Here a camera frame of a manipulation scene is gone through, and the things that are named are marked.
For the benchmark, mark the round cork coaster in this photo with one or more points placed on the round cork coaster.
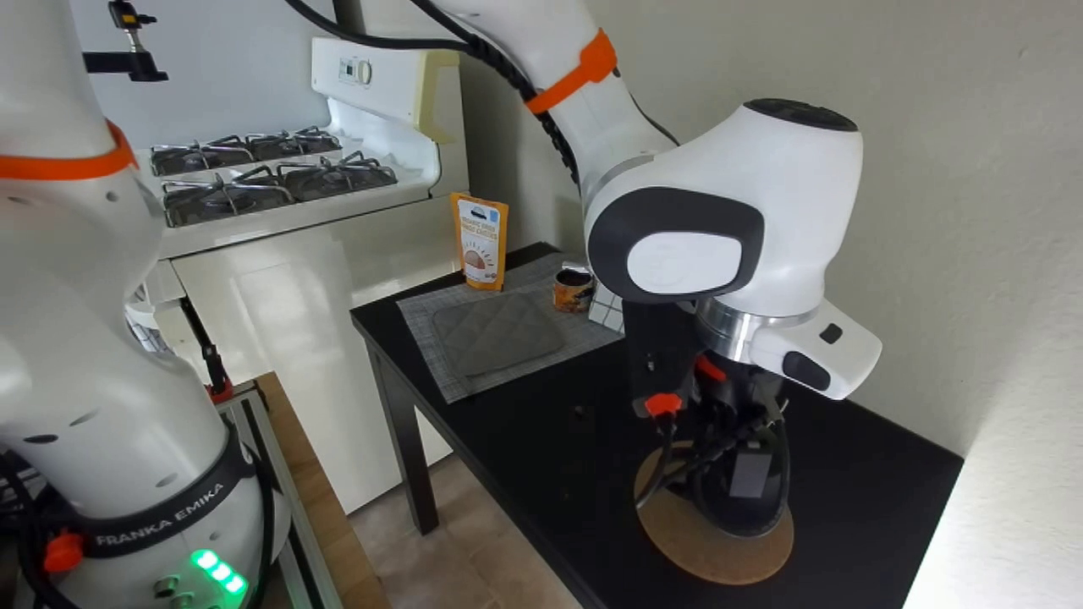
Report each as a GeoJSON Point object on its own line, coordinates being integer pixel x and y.
{"type": "Point", "coordinates": [711, 552]}

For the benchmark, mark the black mug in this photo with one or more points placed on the black mug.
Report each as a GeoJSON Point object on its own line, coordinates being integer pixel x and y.
{"type": "Point", "coordinates": [739, 516]}

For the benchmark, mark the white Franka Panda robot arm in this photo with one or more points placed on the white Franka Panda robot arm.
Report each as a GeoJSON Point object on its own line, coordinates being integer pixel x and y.
{"type": "Point", "coordinates": [723, 216]}

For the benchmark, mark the black table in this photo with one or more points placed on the black table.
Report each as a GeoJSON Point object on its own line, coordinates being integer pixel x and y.
{"type": "Point", "coordinates": [544, 453]}

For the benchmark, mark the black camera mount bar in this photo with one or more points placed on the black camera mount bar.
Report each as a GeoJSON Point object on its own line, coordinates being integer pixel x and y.
{"type": "Point", "coordinates": [126, 61]}

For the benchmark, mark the black stove grate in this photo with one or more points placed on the black stove grate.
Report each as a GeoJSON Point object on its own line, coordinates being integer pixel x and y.
{"type": "Point", "coordinates": [258, 191]}
{"type": "Point", "coordinates": [241, 146]}

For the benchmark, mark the white stove unit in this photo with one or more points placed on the white stove unit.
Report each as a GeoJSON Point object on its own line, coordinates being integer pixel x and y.
{"type": "Point", "coordinates": [293, 306]}

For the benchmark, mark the wooden board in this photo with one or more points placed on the wooden board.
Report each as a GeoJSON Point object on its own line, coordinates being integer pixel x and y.
{"type": "Point", "coordinates": [323, 509]}

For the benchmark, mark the black wrist camera block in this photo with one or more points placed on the black wrist camera block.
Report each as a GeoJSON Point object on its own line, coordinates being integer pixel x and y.
{"type": "Point", "coordinates": [661, 350]}

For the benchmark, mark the grey rectangular mat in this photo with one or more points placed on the grey rectangular mat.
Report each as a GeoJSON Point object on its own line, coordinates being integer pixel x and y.
{"type": "Point", "coordinates": [492, 339]}

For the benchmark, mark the small orange cup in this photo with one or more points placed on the small orange cup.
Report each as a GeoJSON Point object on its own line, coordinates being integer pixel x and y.
{"type": "Point", "coordinates": [569, 294]}

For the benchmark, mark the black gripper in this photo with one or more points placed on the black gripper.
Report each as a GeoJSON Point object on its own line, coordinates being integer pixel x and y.
{"type": "Point", "coordinates": [739, 412]}

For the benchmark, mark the black rod with red base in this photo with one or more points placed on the black rod with red base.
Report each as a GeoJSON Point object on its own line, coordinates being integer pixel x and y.
{"type": "Point", "coordinates": [206, 356]}

